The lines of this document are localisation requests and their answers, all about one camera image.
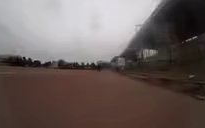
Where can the large grandstand building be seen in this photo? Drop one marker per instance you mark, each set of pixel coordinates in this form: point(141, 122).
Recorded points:
point(180, 36)

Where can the person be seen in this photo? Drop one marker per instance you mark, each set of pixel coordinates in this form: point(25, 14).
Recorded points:
point(99, 67)

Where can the row of distant trees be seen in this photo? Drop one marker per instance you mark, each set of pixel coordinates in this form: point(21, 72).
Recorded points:
point(33, 62)

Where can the reddish brown dirt ground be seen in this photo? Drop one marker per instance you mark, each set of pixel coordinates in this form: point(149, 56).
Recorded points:
point(73, 100)

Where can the grey concrete kerb strip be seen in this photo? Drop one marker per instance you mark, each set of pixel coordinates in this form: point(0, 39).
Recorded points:
point(176, 83)

